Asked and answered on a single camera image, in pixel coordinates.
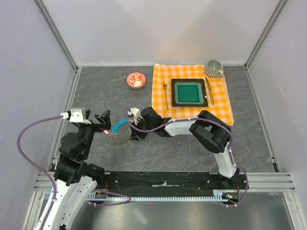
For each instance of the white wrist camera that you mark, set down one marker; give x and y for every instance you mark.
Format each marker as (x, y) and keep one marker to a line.
(134, 116)
(76, 115)

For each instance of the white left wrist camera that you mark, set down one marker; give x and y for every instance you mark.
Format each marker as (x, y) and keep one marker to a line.
(76, 115)

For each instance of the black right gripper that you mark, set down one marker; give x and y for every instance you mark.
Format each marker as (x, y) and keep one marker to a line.
(138, 136)

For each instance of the gold fork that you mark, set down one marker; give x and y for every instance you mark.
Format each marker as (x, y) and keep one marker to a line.
(165, 90)

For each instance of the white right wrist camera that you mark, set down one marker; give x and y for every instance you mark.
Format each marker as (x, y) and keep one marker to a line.
(134, 116)

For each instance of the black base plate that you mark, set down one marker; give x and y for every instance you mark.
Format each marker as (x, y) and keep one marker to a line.
(169, 184)

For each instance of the black teal square plate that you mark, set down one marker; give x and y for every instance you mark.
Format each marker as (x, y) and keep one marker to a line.
(188, 93)

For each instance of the gold knife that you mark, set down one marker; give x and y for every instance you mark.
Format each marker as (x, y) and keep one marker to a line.
(210, 91)

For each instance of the red patterned bowl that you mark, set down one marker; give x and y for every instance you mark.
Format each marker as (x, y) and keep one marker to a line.
(136, 80)

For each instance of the striped ceramic mug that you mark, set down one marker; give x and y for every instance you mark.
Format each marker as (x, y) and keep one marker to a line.
(214, 69)

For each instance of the orange checkered cloth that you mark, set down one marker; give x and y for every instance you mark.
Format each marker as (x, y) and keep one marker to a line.
(221, 108)

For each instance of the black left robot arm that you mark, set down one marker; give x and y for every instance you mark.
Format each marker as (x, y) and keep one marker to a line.
(74, 179)

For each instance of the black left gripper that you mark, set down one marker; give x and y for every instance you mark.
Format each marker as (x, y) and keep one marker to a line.
(102, 124)

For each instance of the slotted cable duct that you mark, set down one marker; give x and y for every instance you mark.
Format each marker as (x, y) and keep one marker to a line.
(216, 197)

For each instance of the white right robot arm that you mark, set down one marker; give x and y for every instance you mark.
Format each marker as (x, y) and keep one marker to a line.
(211, 132)

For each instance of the aluminium frame rail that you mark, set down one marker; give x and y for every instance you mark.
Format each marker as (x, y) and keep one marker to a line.
(54, 30)

